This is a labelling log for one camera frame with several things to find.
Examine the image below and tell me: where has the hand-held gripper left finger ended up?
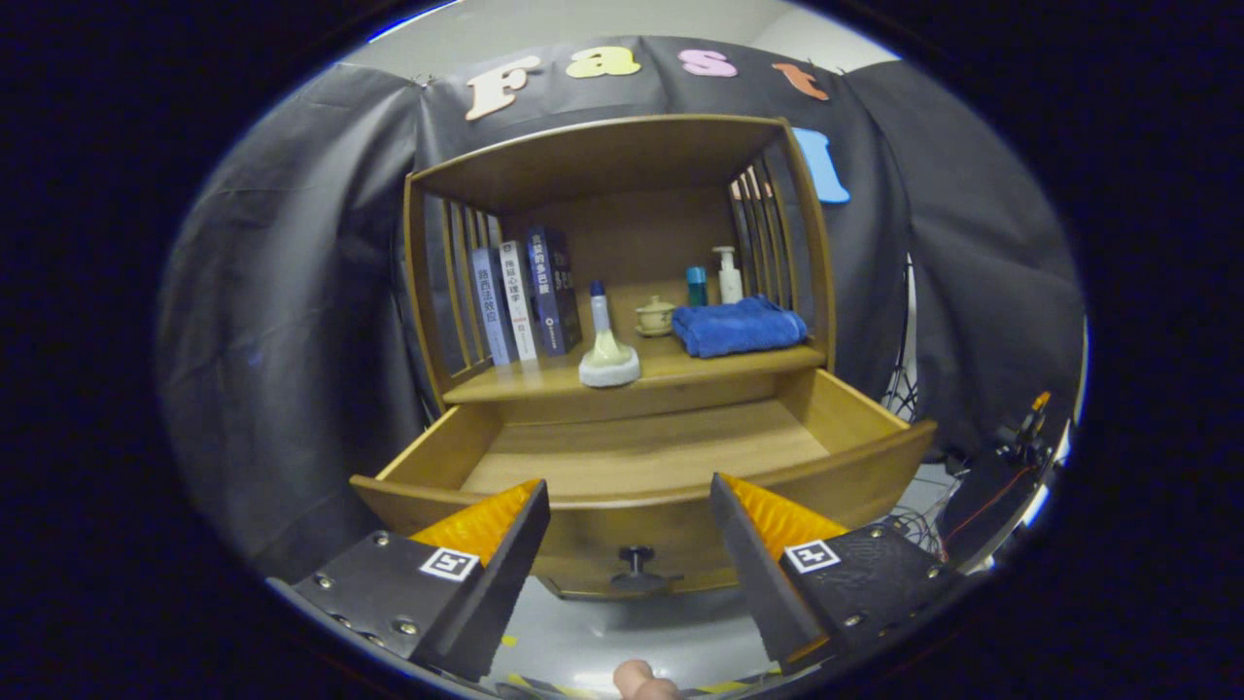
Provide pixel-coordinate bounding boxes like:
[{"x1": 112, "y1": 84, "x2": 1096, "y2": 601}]
[{"x1": 267, "y1": 478, "x2": 551, "y2": 682}]

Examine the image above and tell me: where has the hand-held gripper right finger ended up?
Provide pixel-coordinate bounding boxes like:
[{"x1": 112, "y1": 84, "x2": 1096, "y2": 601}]
[{"x1": 708, "y1": 473, "x2": 963, "y2": 677}]

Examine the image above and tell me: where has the black round drawer knob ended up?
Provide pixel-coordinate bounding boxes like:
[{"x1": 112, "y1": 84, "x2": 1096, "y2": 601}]
[{"x1": 610, "y1": 546, "x2": 672, "y2": 589}]

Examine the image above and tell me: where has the wooden drawer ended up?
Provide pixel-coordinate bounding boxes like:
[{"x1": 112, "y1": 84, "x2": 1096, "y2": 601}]
[{"x1": 350, "y1": 367, "x2": 939, "y2": 596}]

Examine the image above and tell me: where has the wooden countertop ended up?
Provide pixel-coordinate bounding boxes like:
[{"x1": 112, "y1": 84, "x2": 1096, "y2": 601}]
[{"x1": 442, "y1": 282, "x2": 827, "y2": 404}]

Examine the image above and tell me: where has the wooden cabinet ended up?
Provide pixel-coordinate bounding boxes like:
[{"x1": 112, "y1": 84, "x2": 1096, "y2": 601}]
[{"x1": 403, "y1": 115, "x2": 839, "y2": 599}]

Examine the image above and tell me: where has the yellow black floor tape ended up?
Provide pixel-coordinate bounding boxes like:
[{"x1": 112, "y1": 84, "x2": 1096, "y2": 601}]
[{"x1": 496, "y1": 671, "x2": 604, "y2": 699}]

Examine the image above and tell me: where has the black tripod stand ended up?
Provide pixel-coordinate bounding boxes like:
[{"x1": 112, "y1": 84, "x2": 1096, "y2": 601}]
[{"x1": 880, "y1": 253, "x2": 919, "y2": 419}]

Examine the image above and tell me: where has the folded blue towel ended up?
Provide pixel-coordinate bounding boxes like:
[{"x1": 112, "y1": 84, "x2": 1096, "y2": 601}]
[{"x1": 671, "y1": 296, "x2": 810, "y2": 359}]

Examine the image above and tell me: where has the light blue book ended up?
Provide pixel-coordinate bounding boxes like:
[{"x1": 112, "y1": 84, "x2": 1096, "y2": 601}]
[{"x1": 470, "y1": 247, "x2": 516, "y2": 367}]

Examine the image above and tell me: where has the white book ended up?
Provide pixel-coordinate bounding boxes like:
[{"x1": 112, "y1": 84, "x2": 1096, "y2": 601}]
[{"x1": 499, "y1": 241, "x2": 538, "y2": 363}]

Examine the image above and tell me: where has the white pump bottle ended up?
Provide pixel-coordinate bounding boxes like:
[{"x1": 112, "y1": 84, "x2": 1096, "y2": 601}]
[{"x1": 712, "y1": 246, "x2": 744, "y2": 304}]

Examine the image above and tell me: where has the dark blue book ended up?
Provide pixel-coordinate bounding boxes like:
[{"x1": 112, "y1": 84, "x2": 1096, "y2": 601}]
[{"x1": 526, "y1": 226, "x2": 584, "y2": 357}]

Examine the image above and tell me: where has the black backdrop cloth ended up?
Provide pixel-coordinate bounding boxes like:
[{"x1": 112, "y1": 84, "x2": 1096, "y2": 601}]
[{"x1": 155, "y1": 37, "x2": 1088, "y2": 584}]

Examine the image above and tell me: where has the black equipment with cables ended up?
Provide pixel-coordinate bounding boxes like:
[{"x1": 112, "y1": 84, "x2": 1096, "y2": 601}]
[{"x1": 933, "y1": 391, "x2": 1065, "y2": 570}]

